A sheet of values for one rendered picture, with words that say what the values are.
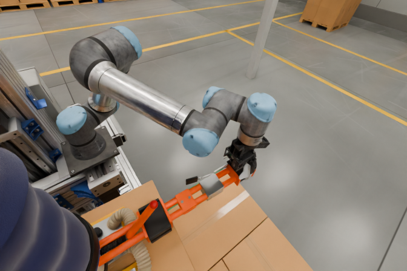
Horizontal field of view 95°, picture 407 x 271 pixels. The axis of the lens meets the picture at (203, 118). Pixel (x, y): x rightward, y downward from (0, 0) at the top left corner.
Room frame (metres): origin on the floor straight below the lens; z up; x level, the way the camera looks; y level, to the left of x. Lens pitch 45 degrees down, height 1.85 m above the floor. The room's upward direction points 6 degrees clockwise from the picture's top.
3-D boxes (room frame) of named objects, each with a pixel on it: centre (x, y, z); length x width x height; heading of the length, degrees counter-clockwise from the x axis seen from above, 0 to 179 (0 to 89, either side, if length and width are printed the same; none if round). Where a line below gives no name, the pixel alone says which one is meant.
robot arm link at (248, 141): (0.38, -0.15, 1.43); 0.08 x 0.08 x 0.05
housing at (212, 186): (0.30, -0.05, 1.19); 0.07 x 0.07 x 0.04; 37
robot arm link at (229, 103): (0.40, -0.05, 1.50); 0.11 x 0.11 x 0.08; 68
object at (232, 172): (0.38, -0.16, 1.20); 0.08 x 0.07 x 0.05; 127
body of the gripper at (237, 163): (0.37, -0.14, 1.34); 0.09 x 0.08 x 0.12; 126
